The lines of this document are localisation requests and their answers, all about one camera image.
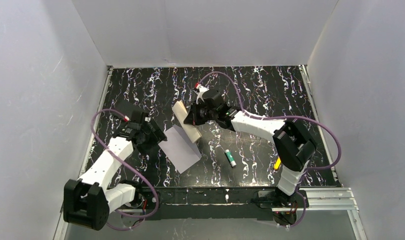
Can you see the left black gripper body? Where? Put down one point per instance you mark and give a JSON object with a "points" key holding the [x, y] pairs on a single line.
{"points": [[153, 137]]}

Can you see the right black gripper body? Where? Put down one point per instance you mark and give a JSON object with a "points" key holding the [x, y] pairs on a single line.
{"points": [[193, 114]]}

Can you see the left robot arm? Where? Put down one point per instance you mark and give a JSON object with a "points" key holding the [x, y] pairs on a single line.
{"points": [[89, 201]]}

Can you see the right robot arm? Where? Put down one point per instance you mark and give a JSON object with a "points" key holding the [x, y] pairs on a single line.
{"points": [[293, 143]]}

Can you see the green white glue stick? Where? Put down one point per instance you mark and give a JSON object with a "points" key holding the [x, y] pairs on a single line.
{"points": [[230, 158]]}

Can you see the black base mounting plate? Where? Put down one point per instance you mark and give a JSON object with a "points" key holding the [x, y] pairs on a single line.
{"points": [[250, 202]]}

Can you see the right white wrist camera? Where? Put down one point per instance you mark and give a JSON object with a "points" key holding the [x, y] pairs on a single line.
{"points": [[199, 90]]}

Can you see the yellow handled screwdriver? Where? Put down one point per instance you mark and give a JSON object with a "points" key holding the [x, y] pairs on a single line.
{"points": [[277, 164]]}

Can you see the aluminium frame rail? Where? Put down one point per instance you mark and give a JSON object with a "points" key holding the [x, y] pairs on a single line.
{"points": [[265, 90]]}

